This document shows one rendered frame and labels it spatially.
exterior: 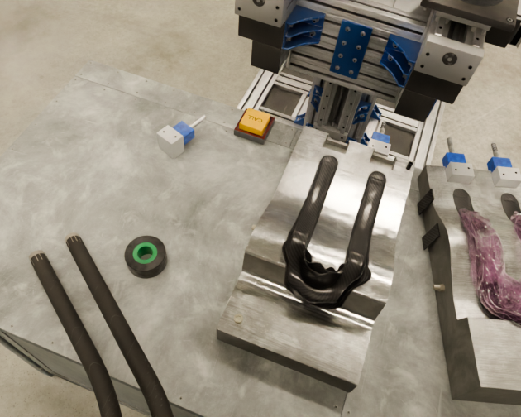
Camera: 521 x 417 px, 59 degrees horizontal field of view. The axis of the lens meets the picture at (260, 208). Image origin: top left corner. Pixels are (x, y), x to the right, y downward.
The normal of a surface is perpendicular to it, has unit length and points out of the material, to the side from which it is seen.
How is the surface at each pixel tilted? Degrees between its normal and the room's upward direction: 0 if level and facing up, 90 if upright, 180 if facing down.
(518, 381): 0
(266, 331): 0
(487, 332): 0
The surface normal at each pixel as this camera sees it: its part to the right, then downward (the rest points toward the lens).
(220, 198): 0.07, -0.54
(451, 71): -0.37, 0.76
